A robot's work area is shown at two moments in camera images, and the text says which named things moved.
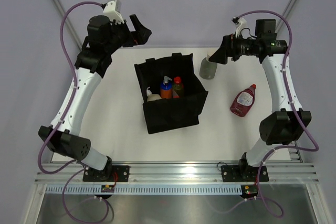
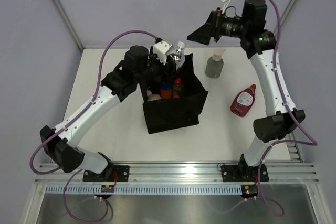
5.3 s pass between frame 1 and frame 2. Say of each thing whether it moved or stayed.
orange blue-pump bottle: stayed
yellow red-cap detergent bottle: stayed
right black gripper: moved
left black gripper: moved
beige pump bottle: stayed
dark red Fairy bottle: stayed
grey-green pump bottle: moved
